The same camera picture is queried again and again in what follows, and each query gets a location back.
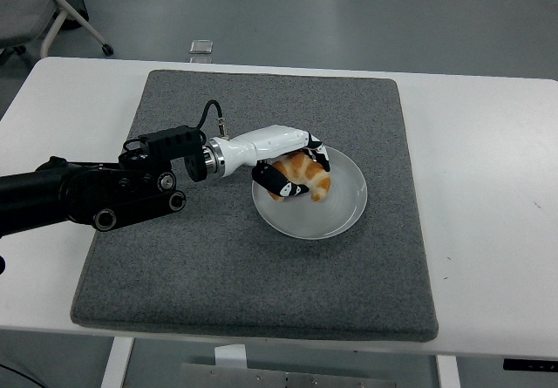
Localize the croissant bread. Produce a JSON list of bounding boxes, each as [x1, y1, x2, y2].
[[268, 152, 333, 204]]

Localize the black floor cable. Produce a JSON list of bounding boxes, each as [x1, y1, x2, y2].
[[0, 363, 35, 388]]

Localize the grey office chair white frame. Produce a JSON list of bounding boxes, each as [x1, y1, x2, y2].
[[0, 0, 115, 66]]

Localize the black table control panel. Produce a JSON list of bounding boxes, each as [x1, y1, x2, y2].
[[502, 357, 558, 372]]

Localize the light grey round plate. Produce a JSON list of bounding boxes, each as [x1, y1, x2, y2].
[[251, 143, 369, 241]]

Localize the white table leg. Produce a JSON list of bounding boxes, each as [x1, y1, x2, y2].
[[99, 337, 135, 388], [435, 355, 461, 388]]

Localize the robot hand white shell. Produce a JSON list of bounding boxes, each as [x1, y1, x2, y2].
[[219, 124, 332, 199]]

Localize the grey felt mat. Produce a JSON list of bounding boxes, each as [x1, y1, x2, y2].
[[69, 69, 439, 344]]

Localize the grey metal plate with screws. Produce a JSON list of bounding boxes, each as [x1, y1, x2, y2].
[[179, 363, 391, 388]]

